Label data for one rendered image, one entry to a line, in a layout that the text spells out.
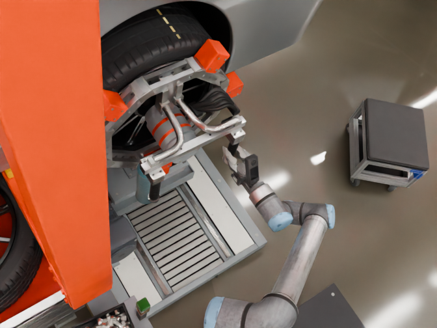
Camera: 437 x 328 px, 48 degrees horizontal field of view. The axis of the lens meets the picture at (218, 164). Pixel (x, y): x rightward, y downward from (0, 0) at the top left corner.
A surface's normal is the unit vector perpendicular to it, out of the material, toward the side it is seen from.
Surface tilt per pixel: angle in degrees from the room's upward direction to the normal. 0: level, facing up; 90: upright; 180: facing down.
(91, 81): 90
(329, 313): 0
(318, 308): 0
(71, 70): 90
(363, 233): 0
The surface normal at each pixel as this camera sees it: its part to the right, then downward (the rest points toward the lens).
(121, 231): 0.18, -0.46
